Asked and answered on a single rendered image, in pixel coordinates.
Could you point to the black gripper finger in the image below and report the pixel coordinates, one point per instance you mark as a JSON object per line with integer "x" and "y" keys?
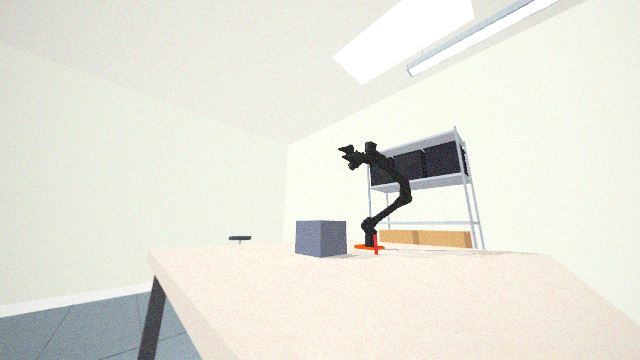
{"x": 350, "y": 158}
{"x": 345, "y": 149}

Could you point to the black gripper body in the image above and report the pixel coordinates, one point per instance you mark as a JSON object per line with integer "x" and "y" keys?
{"x": 361, "y": 157}

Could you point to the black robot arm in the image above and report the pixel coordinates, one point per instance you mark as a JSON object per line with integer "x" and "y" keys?
{"x": 404, "y": 197}

